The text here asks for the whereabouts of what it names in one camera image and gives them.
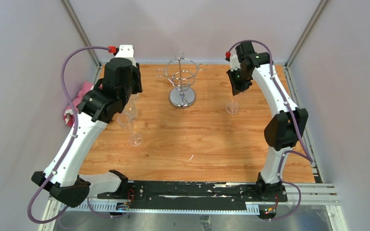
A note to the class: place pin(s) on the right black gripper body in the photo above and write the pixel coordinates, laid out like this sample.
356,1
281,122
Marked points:
241,81

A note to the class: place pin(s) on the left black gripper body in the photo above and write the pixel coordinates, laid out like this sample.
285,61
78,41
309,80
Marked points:
136,85

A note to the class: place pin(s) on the clear wine glass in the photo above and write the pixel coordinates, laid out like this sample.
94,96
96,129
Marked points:
126,123
233,107
135,97
131,110

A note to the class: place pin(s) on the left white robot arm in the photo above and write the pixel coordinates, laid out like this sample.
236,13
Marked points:
109,96

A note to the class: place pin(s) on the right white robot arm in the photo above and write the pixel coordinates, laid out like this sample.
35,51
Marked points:
288,122

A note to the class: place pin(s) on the chrome wine glass rack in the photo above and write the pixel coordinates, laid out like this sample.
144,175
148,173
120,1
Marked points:
182,73

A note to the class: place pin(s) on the pink camouflage cloth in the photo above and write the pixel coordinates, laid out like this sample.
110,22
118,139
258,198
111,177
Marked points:
68,115

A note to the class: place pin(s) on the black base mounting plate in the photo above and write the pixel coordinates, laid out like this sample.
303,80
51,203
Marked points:
194,195

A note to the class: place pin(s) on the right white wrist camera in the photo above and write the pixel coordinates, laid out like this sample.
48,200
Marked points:
234,63

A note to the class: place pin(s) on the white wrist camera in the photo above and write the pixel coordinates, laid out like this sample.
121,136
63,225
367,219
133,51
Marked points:
234,63
127,52

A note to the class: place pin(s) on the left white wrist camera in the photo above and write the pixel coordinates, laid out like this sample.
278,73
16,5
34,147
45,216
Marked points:
127,52

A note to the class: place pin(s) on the aluminium frame rail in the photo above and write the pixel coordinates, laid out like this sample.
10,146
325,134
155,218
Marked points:
301,194

